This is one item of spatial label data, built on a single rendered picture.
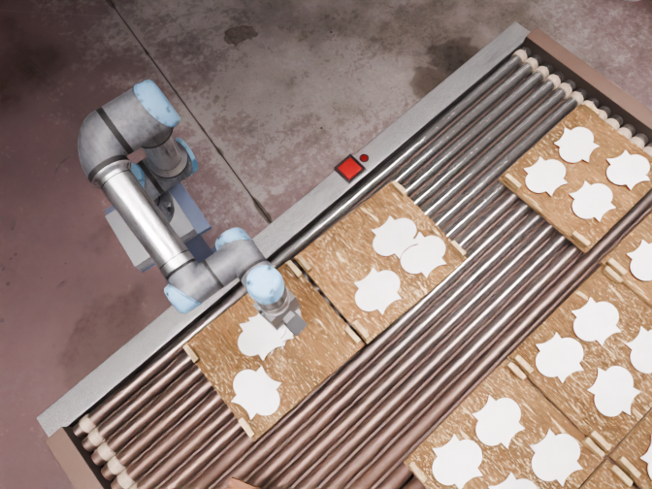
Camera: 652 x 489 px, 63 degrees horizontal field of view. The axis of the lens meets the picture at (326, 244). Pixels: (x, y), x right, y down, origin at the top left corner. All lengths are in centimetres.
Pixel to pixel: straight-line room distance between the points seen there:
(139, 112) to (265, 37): 219
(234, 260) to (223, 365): 52
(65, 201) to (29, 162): 34
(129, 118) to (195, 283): 38
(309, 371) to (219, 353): 27
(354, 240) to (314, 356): 38
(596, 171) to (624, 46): 176
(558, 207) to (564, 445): 71
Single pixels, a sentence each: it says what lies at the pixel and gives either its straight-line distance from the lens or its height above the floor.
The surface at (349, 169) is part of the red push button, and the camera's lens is 178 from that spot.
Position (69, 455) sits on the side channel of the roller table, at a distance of 173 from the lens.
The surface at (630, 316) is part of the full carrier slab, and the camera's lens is 179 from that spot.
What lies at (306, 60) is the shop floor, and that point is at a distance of 324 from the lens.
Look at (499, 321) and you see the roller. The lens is 167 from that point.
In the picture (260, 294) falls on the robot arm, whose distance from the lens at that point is 111.
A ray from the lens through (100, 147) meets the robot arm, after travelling 125.
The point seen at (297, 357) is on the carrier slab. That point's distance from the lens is 158.
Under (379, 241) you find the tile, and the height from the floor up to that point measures 95.
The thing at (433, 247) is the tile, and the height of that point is 95.
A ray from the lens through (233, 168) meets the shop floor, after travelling 291.
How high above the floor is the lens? 249
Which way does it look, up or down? 70 degrees down
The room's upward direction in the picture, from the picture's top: 8 degrees counter-clockwise
